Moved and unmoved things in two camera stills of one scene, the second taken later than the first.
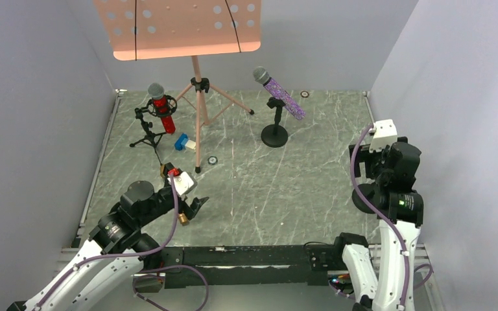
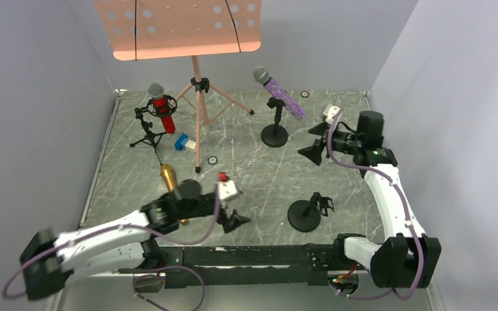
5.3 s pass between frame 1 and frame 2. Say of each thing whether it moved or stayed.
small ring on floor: stayed
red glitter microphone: stayed
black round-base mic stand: stayed
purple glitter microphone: stayed
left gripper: moved
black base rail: stayed
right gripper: moved
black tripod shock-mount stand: stayed
